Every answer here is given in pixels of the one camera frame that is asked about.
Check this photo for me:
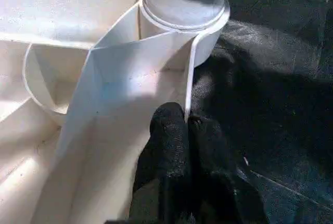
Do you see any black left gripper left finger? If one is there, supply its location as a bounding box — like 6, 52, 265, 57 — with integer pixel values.
129, 103, 192, 224

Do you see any white plastic table leg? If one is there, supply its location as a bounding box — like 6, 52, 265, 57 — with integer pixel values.
140, 0, 227, 31

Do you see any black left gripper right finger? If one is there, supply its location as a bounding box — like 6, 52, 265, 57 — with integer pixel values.
187, 116, 268, 224

